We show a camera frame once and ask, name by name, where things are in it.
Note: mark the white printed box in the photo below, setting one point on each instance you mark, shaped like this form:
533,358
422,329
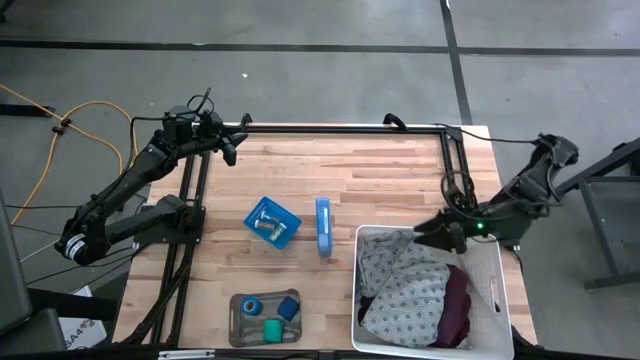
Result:
82,335

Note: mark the large white textured basket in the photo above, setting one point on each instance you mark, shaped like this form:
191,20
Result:
487,270

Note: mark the small blue perforated basket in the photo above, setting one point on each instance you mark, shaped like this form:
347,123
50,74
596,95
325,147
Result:
292,224

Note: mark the black chair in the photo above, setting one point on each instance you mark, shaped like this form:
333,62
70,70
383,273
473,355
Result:
15,280

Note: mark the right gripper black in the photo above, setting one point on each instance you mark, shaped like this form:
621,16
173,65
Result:
477,225

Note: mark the small vial with red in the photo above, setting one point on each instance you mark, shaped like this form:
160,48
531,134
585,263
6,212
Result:
265,225

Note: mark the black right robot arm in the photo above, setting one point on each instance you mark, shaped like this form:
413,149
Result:
530,190

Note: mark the black metal stand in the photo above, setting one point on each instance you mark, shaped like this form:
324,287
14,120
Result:
607,225

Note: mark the grey translucent plastic bin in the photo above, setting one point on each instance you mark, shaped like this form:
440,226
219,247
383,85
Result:
237,332

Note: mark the blue cube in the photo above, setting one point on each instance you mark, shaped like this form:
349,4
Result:
288,308

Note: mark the white blue diamond-patterned cloth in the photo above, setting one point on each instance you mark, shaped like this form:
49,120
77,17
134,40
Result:
405,300

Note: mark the purple cloth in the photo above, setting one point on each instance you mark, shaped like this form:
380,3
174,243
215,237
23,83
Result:
457,305

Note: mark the small dark vial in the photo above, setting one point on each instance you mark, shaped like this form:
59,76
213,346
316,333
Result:
270,217

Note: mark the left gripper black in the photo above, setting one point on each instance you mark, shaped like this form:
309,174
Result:
212,132

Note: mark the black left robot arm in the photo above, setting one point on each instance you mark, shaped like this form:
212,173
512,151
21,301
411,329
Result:
125,180

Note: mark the small yellowish clear vial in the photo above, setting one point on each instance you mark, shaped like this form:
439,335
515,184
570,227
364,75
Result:
278,232

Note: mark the green bandage roll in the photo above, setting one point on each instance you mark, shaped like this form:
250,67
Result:
273,331

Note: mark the silver metal bar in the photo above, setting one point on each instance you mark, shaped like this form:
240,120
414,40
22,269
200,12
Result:
185,354

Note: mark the light blue bandage roll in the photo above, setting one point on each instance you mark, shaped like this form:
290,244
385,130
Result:
245,310

